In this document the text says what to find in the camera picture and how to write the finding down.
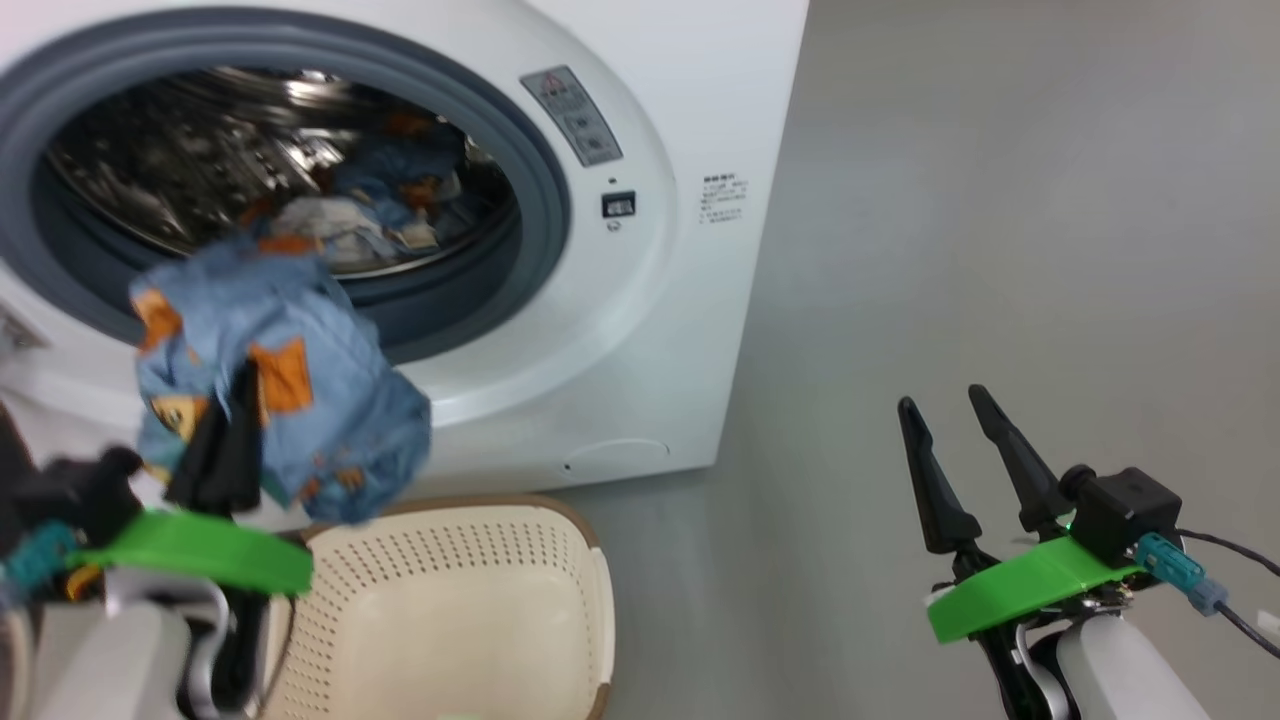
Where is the grey warning sticker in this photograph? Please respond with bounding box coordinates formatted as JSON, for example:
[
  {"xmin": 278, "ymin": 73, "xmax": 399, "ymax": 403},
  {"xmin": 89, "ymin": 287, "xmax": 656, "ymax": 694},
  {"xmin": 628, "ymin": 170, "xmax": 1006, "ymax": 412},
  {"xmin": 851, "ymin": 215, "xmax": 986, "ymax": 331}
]
[{"xmin": 519, "ymin": 66, "xmax": 623, "ymax": 167}]

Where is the round white filter cover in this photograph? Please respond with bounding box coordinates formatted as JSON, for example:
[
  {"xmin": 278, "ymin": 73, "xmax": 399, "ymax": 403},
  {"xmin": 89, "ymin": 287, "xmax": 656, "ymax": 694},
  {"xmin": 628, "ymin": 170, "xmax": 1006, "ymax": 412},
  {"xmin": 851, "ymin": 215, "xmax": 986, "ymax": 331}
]
[{"xmin": 562, "ymin": 438, "xmax": 670, "ymax": 479}]

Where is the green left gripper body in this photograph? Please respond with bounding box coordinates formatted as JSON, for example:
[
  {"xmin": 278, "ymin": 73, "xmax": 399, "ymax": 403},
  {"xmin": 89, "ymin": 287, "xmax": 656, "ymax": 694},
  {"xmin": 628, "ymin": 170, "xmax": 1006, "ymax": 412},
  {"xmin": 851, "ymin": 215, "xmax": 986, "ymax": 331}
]
[{"xmin": 65, "ymin": 508, "xmax": 314, "ymax": 597}]

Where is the blue cartoon print garment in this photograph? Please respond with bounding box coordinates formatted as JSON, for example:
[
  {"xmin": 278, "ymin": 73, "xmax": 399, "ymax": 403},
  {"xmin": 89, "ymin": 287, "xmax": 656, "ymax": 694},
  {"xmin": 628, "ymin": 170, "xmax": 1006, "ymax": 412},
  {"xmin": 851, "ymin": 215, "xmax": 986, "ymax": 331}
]
[
  {"xmin": 130, "ymin": 235, "xmax": 433, "ymax": 526},
  {"xmin": 255, "ymin": 110, "xmax": 471, "ymax": 266}
]

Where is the black cable teal plug right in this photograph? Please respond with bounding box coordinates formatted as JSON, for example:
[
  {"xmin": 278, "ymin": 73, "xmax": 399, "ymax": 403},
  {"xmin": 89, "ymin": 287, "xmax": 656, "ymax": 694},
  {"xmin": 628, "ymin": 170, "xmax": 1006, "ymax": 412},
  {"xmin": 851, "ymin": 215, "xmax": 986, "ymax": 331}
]
[{"xmin": 1135, "ymin": 530, "xmax": 1280, "ymax": 661}]

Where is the cream perforated laundry basket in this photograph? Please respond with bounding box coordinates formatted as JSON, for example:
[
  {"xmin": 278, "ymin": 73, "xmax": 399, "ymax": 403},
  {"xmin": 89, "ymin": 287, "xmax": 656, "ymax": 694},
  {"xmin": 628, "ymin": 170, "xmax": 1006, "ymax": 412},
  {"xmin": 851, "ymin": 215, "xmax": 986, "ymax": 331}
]
[{"xmin": 255, "ymin": 495, "xmax": 615, "ymax": 720}]

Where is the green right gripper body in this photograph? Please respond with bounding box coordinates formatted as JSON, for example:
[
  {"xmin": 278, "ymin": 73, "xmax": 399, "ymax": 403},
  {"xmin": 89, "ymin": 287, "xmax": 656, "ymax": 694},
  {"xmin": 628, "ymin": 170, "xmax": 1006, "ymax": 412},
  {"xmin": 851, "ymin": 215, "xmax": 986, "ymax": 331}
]
[{"xmin": 925, "ymin": 535, "xmax": 1146, "ymax": 646}]

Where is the round black glass washer door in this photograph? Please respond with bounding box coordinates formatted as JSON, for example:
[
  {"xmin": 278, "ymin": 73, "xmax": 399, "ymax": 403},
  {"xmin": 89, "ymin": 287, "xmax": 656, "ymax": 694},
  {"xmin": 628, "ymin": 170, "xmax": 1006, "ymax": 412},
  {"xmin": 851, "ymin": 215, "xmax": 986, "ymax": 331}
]
[{"xmin": 0, "ymin": 400, "xmax": 36, "ymax": 521}]

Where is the white front-load washing machine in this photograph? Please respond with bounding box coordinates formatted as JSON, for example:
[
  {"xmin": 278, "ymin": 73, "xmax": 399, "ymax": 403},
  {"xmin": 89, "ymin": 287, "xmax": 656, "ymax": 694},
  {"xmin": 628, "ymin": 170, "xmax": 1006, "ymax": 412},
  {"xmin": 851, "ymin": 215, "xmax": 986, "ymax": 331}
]
[{"xmin": 0, "ymin": 0, "xmax": 809, "ymax": 531}]

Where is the teal cable plug left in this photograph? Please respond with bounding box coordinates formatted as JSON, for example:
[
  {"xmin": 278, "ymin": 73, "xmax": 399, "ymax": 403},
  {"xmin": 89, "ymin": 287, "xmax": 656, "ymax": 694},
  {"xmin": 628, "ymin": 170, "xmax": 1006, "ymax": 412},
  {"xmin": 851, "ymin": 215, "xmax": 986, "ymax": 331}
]
[{"xmin": 0, "ymin": 520, "xmax": 81, "ymax": 601}]

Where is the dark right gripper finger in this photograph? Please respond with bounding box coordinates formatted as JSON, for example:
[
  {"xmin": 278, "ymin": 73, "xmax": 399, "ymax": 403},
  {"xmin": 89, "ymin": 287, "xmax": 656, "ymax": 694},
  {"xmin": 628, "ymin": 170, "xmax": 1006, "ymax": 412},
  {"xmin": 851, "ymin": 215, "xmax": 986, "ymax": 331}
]
[
  {"xmin": 967, "ymin": 384, "xmax": 1076, "ymax": 541},
  {"xmin": 897, "ymin": 396, "xmax": 983, "ymax": 556}
]

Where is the grey rubber door gasket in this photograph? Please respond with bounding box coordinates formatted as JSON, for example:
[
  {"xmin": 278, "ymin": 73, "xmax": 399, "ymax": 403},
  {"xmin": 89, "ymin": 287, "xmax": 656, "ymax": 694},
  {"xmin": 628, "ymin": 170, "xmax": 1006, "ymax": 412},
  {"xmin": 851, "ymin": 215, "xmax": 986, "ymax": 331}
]
[{"xmin": 0, "ymin": 37, "xmax": 571, "ymax": 366}]

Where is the small black text sticker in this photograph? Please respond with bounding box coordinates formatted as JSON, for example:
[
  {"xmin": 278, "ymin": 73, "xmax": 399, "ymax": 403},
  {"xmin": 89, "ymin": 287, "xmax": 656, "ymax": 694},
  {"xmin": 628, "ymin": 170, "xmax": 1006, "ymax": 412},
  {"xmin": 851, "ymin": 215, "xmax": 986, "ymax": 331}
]
[{"xmin": 699, "ymin": 173, "xmax": 749, "ymax": 225}]

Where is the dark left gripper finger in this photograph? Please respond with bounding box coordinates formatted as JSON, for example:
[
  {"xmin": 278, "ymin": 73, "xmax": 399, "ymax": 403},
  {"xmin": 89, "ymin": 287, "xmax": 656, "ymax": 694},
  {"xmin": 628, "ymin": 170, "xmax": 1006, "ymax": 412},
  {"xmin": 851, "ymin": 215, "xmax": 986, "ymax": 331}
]
[
  {"xmin": 165, "ymin": 405, "xmax": 233, "ymax": 511},
  {"xmin": 228, "ymin": 358, "xmax": 266, "ymax": 516}
]

